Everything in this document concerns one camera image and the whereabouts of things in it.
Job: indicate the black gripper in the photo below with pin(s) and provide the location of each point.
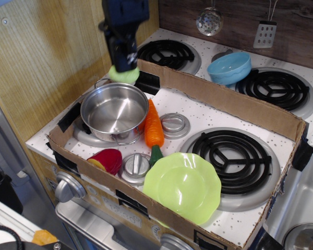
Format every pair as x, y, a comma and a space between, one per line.
121, 22

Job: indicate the green toy broccoli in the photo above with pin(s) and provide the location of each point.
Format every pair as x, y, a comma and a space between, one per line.
129, 77

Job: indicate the stainless steel pot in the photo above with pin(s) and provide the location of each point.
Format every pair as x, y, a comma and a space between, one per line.
115, 112

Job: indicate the hanging silver strainer ladle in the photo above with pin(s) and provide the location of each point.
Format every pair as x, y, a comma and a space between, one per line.
210, 20

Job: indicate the orange toy carrot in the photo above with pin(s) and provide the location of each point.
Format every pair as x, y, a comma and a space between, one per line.
154, 136

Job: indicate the silver middle stove knob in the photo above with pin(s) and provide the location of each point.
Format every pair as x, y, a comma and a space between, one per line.
175, 125

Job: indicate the silver stove knob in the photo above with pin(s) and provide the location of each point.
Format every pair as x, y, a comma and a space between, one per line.
175, 125
134, 169

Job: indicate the light blue plastic bowl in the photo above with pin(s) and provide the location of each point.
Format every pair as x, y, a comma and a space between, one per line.
230, 68

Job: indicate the red and yellow toy pepper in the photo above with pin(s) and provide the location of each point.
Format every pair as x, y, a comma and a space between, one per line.
109, 160

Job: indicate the silver front stove knob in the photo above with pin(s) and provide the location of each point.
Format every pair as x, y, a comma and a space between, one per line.
134, 169

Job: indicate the hanging silver spatula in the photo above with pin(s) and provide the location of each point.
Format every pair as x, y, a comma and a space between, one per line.
266, 30

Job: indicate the light green plastic plate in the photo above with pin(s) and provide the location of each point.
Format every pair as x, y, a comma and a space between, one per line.
186, 184

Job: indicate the silver oven knob left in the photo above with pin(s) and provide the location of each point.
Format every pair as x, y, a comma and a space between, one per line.
68, 188

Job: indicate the silver oven knob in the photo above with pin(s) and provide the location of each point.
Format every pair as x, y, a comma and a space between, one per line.
68, 188
171, 242

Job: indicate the back right black burner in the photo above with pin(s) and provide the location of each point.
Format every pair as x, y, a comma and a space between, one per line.
279, 88

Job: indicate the front right black burner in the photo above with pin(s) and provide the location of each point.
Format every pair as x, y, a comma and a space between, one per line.
241, 162

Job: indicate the silver oven knob right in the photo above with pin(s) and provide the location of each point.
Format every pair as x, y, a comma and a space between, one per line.
171, 242

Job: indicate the orange object bottom left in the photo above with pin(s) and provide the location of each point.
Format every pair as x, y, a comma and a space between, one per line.
43, 237

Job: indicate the stainless steel sink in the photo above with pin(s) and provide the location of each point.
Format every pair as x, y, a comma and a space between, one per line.
292, 207

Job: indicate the silver sink drain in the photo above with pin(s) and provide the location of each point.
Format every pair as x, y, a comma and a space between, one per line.
300, 237

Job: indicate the silver oven door handle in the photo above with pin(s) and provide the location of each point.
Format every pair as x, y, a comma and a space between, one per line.
93, 229

